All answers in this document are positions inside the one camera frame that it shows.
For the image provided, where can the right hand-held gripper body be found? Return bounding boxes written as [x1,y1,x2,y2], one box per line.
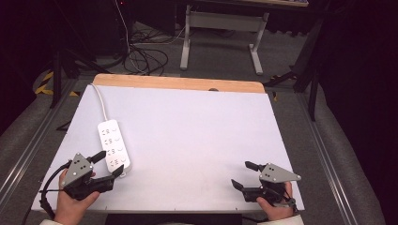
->
[240,162,302,205]

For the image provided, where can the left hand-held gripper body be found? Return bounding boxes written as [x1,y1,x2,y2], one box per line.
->
[61,152,115,202]

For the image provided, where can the white power strip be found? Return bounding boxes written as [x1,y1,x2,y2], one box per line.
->
[97,119,132,177]

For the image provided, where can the person's right hand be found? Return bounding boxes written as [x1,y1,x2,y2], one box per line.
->
[255,181,296,221]

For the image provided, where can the person's left hand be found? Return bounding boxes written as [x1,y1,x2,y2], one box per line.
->
[54,168,101,225]

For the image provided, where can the white board table cover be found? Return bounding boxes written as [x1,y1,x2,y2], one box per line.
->
[31,84,305,214]

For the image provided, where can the black panel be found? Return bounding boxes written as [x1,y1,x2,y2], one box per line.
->
[104,214,243,225]

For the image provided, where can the black metal stand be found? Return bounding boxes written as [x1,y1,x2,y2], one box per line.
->
[264,15,327,121]
[51,0,111,109]

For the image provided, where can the yellow black floor tape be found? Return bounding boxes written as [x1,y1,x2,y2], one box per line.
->
[34,70,79,98]

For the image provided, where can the wooden table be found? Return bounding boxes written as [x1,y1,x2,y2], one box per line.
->
[92,73,267,94]

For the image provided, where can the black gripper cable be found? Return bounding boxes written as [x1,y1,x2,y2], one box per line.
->
[38,160,73,219]

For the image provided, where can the metal floor rail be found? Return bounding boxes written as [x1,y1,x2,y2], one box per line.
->
[0,79,79,204]
[297,93,358,225]

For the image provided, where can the white power strip cable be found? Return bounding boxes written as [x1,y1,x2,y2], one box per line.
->
[89,83,109,122]

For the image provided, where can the black floor cables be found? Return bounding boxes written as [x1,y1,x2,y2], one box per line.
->
[123,27,170,77]

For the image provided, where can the white floor cable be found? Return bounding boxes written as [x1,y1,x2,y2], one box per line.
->
[114,0,148,76]

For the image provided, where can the white metal table frame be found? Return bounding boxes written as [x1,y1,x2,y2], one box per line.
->
[179,0,310,76]

